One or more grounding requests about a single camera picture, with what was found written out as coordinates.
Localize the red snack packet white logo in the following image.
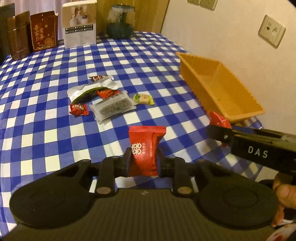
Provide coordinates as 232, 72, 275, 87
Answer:
128, 126, 166, 177

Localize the small red snack packet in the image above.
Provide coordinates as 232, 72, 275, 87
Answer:
207, 111, 232, 147

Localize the clear packet dark seaweed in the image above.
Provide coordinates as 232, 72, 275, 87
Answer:
90, 91, 137, 122

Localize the orange red candy wrapper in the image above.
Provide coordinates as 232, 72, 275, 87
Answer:
97, 89, 120, 100

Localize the yellow green candy packet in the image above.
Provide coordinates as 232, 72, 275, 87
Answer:
133, 93, 154, 105

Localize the white green snack bag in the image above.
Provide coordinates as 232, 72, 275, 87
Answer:
67, 78, 119, 104

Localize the brown silver candy wrapper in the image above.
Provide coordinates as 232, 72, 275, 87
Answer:
89, 75, 114, 82

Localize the person's right hand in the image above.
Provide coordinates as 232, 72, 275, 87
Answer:
271, 173, 296, 227

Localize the blue white checkered tablecloth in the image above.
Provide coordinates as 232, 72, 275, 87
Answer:
1, 32, 261, 235

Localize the orange plastic basket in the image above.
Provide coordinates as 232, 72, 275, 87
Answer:
176, 52, 265, 123

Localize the green glass jar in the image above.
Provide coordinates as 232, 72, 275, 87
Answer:
106, 4, 135, 40

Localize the white product box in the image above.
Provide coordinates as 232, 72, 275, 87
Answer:
62, 1, 97, 49

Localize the red gold gift box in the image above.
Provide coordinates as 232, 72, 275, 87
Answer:
30, 11, 58, 52

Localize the white sheer curtain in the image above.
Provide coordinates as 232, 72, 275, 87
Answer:
1, 0, 71, 40

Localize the white wall socket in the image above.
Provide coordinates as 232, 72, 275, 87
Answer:
258, 15, 286, 49

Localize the beige wall switch plate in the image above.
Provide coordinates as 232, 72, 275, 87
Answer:
187, 0, 218, 11

